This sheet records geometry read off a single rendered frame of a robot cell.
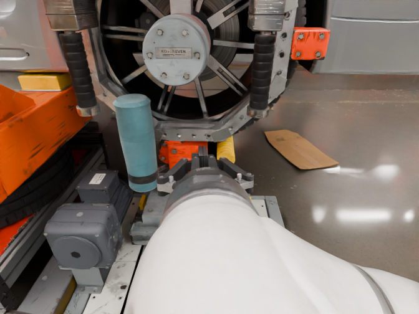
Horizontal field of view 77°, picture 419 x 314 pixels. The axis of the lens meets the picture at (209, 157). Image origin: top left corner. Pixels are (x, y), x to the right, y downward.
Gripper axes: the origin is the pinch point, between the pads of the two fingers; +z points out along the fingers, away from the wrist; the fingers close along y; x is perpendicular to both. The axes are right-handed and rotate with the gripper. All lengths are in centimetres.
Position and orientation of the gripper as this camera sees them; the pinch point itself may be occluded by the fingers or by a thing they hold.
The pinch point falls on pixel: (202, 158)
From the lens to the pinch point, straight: 46.6
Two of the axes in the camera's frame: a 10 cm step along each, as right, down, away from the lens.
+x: 0.1, 9.6, 2.7
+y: -10.0, 0.3, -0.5
